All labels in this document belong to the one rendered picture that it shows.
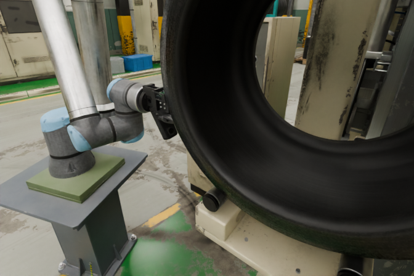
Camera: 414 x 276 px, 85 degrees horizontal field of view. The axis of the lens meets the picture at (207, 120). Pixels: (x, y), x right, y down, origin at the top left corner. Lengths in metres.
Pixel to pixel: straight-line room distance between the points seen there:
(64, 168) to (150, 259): 0.74
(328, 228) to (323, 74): 0.42
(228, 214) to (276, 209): 0.17
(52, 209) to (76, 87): 0.52
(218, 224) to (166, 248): 1.05
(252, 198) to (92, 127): 0.55
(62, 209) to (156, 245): 0.71
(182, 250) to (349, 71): 1.30
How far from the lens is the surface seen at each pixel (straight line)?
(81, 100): 0.81
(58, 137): 1.11
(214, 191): 0.54
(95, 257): 1.44
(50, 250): 1.83
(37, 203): 1.18
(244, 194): 0.44
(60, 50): 0.85
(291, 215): 0.43
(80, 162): 1.17
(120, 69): 5.83
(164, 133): 0.70
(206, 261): 1.53
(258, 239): 0.62
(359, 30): 0.68
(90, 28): 1.02
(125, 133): 0.82
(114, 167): 1.18
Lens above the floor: 1.29
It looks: 25 degrees down
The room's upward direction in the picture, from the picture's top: straight up
